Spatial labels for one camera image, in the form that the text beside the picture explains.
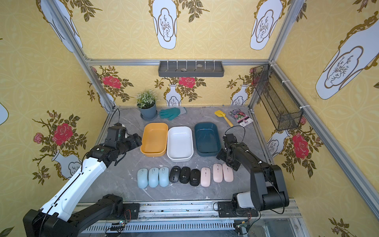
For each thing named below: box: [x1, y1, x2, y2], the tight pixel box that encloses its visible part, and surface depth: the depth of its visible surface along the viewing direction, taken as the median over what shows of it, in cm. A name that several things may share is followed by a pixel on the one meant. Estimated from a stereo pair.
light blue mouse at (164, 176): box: [158, 166, 170, 188], surface depth 85 cm
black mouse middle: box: [179, 165, 191, 184], surface depth 85 cm
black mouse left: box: [169, 165, 182, 184], surface depth 86 cm
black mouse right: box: [189, 168, 201, 187], surface depth 85 cm
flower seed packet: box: [227, 108, 254, 128], surface depth 116 cm
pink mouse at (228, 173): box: [222, 162, 234, 183], surface depth 87 cm
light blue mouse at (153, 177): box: [148, 166, 160, 189], surface depth 85 cm
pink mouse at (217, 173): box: [212, 163, 224, 183], surface depth 87 cm
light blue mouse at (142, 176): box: [136, 167, 149, 190], surface depth 85 cm
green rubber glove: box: [158, 106, 188, 121], surface depth 116 cm
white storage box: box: [166, 125, 194, 162], surface depth 100 cm
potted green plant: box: [136, 89, 160, 121], surface depth 106 cm
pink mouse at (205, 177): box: [200, 166, 212, 188], surface depth 85 cm
